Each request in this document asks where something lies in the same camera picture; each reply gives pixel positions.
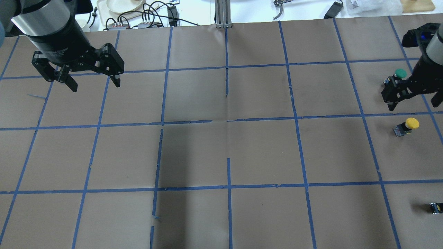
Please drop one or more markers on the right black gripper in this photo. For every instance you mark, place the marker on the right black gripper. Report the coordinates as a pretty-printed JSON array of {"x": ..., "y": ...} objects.
[{"x": 423, "y": 75}]

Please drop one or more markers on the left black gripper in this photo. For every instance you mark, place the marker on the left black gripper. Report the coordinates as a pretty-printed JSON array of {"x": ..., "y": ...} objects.
[{"x": 59, "y": 42}]

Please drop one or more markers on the yellow push button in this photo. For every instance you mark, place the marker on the yellow push button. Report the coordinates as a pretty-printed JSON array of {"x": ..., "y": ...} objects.
[{"x": 406, "y": 127}]

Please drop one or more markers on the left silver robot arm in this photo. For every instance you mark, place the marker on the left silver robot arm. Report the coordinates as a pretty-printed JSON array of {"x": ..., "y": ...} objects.
[{"x": 40, "y": 17}]

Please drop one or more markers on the green push button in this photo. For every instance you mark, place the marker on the green push button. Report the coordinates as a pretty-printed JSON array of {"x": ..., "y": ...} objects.
[{"x": 399, "y": 75}]

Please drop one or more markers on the wooden board stand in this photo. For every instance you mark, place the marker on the wooden board stand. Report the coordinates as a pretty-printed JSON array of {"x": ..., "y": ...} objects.
[{"x": 416, "y": 6}]

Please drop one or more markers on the red push button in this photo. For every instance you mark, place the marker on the red push button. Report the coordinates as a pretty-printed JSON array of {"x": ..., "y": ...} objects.
[{"x": 436, "y": 207}]

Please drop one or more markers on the beige plate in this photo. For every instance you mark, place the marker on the beige plate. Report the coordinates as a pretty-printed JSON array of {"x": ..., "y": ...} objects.
[{"x": 121, "y": 6}]

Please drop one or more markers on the clear plastic bag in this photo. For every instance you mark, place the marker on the clear plastic bag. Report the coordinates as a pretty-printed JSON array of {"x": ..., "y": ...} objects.
[{"x": 373, "y": 7}]

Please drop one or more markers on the black power adapter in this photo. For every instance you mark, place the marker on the black power adapter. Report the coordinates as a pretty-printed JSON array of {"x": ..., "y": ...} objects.
[{"x": 334, "y": 10}]

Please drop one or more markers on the aluminium frame post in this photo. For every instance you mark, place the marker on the aluminium frame post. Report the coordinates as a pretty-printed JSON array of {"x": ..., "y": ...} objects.
[{"x": 223, "y": 14}]

